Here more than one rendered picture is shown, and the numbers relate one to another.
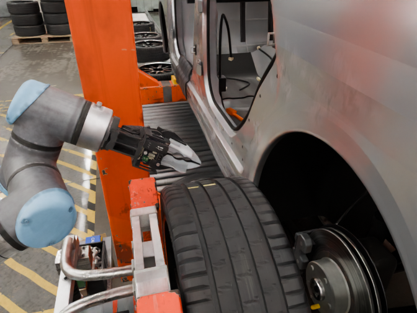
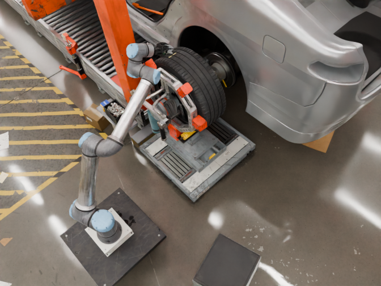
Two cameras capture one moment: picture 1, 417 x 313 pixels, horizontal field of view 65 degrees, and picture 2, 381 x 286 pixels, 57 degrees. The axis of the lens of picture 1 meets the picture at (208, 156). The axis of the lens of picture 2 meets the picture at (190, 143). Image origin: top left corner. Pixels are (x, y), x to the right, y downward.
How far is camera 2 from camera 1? 191 cm
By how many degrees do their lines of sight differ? 29
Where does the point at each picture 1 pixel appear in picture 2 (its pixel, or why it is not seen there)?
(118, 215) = (131, 80)
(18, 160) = (137, 66)
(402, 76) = (221, 14)
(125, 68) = (126, 21)
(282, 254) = (206, 64)
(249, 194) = (189, 51)
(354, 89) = (211, 15)
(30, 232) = (156, 80)
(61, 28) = not seen: outside the picture
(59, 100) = (142, 46)
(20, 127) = (135, 57)
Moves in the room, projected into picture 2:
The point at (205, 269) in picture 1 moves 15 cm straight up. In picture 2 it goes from (190, 75) to (188, 59)
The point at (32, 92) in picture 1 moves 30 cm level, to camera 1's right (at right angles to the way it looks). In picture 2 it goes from (136, 47) to (178, 30)
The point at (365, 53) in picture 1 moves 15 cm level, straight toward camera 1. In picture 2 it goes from (211, 7) to (214, 21)
